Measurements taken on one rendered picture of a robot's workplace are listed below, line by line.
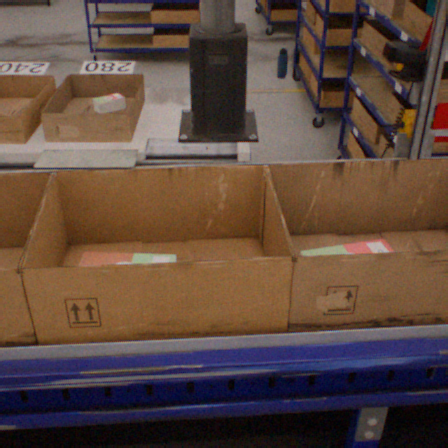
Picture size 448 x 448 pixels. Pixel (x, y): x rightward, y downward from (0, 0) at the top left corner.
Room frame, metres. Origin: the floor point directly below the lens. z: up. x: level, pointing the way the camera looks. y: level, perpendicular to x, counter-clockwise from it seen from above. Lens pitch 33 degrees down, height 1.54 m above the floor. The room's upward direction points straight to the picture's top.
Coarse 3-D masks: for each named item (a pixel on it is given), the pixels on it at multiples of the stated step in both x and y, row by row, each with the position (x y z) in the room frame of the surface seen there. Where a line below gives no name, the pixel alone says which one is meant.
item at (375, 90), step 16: (384, 16) 2.55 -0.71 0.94; (352, 32) 2.94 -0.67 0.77; (400, 32) 2.33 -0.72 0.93; (352, 48) 2.94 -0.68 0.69; (368, 48) 2.76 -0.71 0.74; (352, 64) 2.94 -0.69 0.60; (384, 64) 2.52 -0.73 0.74; (352, 80) 2.87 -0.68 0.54; (368, 80) 2.88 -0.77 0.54; (384, 80) 2.88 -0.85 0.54; (400, 80) 2.31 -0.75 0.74; (368, 96) 2.65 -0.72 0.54; (384, 96) 2.65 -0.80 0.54; (384, 112) 2.45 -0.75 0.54; (352, 128) 2.76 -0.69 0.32; (384, 128) 2.33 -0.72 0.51; (368, 144) 2.52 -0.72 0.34
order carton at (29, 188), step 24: (0, 192) 0.91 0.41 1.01; (24, 192) 0.91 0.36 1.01; (0, 216) 0.91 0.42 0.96; (24, 216) 0.91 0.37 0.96; (0, 240) 0.91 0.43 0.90; (24, 240) 0.91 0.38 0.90; (0, 264) 0.85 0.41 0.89; (0, 288) 0.63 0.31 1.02; (24, 288) 0.64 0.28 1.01; (0, 312) 0.63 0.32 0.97; (24, 312) 0.63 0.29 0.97; (0, 336) 0.63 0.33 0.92; (24, 336) 0.63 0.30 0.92
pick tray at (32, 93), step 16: (0, 80) 2.05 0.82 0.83; (16, 80) 2.05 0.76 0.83; (32, 80) 2.04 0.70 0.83; (48, 80) 2.04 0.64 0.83; (0, 96) 2.05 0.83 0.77; (16, 96) 2.04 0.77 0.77; (32, 96) 2.04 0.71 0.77; (48, 96) 1.94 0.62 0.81; (0, 112) 1.90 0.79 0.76; (16, 112) 1.90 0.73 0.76; (32, 112) 1.76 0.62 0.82; (0, 128) 1.66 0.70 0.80; (16, 128) 1.66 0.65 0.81; (32, 128) 1.74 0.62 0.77; (16, 144) 1.66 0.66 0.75
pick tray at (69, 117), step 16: (64, 80) 1.99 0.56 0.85; (80, 80) 2.05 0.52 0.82; (96, 80) 2.05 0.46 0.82; (112, 80) 2.05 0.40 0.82; (128, 80) 2.05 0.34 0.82; (64, 96) 1.96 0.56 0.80; (80, 96) 2.05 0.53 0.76; (96, 96) 2.05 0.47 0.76; (128, 96) 2.05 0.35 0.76; (144, 96) 2.03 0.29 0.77; (48, 112) 1.75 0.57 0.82; (64, 112) 1.91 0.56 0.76; (80, 112) 1.91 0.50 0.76; (96, 112) 1.90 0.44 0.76; (112, 112) 1.90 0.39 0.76; (128, 112) 1.68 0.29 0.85; (48, 128) 1.68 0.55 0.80; (64, 128) 1.67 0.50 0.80; (80, 128) 1.67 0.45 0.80; (96, 128) 1.67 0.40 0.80; (112, 128) 1.67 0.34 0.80; (128, 128) 1.67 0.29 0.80
